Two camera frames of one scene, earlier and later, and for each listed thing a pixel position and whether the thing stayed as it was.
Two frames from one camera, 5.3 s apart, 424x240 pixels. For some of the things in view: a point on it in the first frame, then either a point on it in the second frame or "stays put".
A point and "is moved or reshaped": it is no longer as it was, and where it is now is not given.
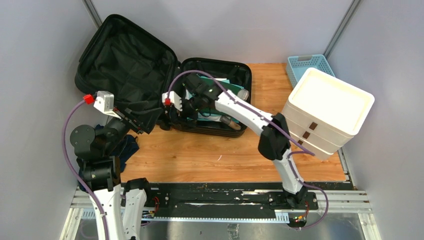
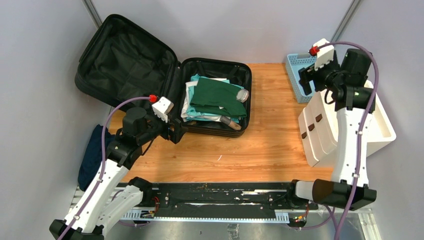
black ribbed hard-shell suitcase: [132, 67] stays put
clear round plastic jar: [243, 94] stays put
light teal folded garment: [211, 117] stays put
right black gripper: [193, 116] -> [306, 75]
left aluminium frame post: [93, 12] stays put
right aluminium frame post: [341, 27] stays put
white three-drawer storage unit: [322, 113] is moved or reshaped
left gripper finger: [142, 108] -> [178, 130]
